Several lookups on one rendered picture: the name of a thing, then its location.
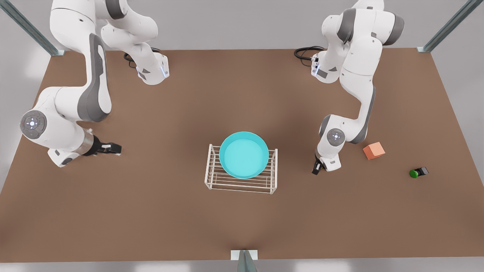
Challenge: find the orange cube box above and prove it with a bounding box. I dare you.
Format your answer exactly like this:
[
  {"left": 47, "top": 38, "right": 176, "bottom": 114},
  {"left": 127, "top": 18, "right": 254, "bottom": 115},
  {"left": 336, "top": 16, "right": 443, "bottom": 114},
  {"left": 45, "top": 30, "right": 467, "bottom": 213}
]
[{"left": 363, "top": 142, "right": 386, "bottom": 160}]

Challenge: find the white wire shelf rack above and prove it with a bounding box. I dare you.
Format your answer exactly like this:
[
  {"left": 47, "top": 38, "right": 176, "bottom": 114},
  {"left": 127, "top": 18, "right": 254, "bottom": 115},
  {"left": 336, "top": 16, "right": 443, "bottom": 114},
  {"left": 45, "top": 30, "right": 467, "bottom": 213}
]
[{"left": 205, "top": 144, "right": 278, "bottom": 195}]

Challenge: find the cyan round plate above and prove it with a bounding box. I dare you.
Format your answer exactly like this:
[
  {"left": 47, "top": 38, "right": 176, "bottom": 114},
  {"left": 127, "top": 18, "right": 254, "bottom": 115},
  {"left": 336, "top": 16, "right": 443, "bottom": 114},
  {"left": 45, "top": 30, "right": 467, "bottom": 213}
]
[{"left": 219, "top": 131, "right": 270, "bottom": 179}]

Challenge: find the silver frame post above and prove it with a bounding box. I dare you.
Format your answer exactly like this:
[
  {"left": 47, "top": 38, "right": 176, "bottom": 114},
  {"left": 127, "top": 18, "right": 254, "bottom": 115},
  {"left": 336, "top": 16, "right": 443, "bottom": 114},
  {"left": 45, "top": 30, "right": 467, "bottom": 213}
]
[
  {"left": 231, "top": 250, "right": 258, "bottom": 272},
  {"left": 0, "top": 0, "right": 65, "bottom": 56},
  {"left": 417, "top": 0, "right": 484, "bottom": 53}
]

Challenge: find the black cable loop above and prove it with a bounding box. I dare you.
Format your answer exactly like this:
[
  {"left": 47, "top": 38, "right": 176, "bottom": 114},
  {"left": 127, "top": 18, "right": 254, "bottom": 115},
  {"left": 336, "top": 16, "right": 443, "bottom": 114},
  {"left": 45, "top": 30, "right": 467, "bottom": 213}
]
[
  {"left": 294, "top": 46, "right": 326, "bottom": 68},
  {"left": 124, "top": 47, "right": 161, "bottom": 69}
]

